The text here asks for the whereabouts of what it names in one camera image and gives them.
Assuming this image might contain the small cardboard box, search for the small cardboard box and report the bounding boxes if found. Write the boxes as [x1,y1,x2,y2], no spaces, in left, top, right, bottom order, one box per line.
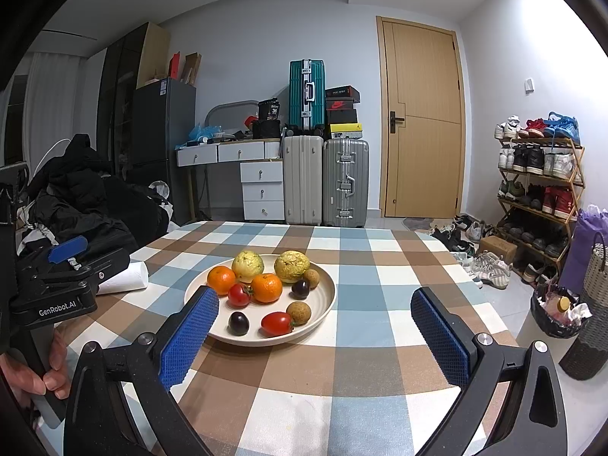
[479,235,518,264]

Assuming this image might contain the yellow-green guava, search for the yellow-green guava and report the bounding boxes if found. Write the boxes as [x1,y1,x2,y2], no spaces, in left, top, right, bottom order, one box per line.
[274,250,311,283]
[232,250,265,283]

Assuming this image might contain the person's left hand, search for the person's left hand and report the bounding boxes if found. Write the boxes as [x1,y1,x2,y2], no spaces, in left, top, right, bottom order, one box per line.
[0,330,73,409]

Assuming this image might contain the round red tomato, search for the round red tomato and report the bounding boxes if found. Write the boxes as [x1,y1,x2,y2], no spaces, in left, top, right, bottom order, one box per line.
[227,283,252,308]

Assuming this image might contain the pile of black clothes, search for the pile of black clothes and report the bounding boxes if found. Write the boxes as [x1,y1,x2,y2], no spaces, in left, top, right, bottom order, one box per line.
[19,134,172,267]

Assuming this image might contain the white curtain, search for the white curtain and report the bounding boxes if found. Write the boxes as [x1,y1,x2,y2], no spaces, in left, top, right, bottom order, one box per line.
[21,47,86,176]

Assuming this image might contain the orange mandarin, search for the orange mandarin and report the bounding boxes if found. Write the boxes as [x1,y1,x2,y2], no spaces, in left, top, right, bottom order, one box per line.
[251,272,284,305]
[207,266,237,296]

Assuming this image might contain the white drawer cabinet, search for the white drawer cabinet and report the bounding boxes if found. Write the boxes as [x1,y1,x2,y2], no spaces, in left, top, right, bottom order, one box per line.
[240,159,285,222]

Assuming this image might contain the white paper towel roll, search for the white paper towel roll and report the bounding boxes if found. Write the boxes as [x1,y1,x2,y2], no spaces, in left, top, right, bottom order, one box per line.
[95,261,150,295]

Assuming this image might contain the dark grey refrigerator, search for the dark grey refrigerator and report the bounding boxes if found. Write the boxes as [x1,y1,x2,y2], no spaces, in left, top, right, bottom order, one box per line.
[131,77,197,224]

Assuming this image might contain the beige suitcase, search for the beige suitcase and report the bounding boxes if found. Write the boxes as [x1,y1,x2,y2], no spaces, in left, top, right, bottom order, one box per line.
[283,135,325,226]

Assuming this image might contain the wooden shoe rack with shoes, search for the wooden shoe rack with shoes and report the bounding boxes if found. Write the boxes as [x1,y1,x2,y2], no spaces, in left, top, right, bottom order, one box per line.
[494,111,583,260]

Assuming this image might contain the white desk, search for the white desk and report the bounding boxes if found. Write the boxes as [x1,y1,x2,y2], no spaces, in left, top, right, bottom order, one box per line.
[176,139,286,222]

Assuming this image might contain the dark tall cabinet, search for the dark tall cabinet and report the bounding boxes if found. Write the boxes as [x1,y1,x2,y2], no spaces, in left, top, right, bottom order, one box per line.
[97,22,171,176]

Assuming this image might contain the grey suitcase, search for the grey suitcase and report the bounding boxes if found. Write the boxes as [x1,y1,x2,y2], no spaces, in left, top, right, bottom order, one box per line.
[323,139,370,229]

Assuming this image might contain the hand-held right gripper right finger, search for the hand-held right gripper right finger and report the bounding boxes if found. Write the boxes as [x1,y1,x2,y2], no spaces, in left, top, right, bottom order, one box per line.
[410,287,568,456]

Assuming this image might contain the brown cardboard sheet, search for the brown cardboard sheet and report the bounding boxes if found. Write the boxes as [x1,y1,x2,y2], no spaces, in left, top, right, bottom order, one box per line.
[183,52,203,87]

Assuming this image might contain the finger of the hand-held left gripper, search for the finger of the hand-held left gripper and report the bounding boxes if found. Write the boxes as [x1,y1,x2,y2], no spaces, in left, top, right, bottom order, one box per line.
[16,236,132,296]
[9,283,98,329]

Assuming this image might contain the woven grey basket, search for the woven grey basket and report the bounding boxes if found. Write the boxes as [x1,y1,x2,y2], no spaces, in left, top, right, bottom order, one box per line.
[559,243,608,381]

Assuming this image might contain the heap of sneakers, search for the heap of sneakers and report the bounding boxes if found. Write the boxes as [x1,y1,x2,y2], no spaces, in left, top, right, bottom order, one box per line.
[430,214,511,290]

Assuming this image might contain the black trash bin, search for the black trash bin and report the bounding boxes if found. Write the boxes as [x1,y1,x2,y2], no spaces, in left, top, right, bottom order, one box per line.
[530,285,594,339]

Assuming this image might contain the grey arched mirror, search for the grey arched mirror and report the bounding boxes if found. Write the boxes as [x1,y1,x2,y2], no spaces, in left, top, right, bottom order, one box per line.
[205,100,260,136]

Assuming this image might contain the black storage box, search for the black storage box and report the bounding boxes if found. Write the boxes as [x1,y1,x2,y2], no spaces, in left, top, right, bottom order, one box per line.
[252,120,284,141]

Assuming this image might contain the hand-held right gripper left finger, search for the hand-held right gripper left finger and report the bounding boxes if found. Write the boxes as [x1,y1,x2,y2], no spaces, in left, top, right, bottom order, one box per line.
[62,285,220,456]

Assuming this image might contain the teal suitcase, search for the teal suitcase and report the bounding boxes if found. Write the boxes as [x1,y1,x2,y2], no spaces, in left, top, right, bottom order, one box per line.
[289,59,326,136]

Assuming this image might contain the wooden door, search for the wooden door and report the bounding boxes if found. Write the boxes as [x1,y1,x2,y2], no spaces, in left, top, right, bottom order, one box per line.
[376,16,465,219]

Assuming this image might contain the yellow and black shoe box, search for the yellow and black shoe box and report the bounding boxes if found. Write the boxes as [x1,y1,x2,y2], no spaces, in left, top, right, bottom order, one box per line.
[329,123,363,140]

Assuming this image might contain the oblong red tomato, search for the oblong red tomato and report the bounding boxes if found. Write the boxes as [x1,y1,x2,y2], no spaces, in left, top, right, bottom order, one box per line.
[260,312,296,336]

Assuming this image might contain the blue plastic bag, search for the blue plastic bag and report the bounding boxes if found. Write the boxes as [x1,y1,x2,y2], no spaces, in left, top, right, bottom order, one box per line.
[189,123,224,142]

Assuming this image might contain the cream round plate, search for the cream round plate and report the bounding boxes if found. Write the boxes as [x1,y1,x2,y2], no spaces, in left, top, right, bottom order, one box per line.
[184,254,338,347]

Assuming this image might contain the purple bag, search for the purple bag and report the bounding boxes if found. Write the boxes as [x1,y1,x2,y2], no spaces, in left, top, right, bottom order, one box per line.
[560,204,608,295]

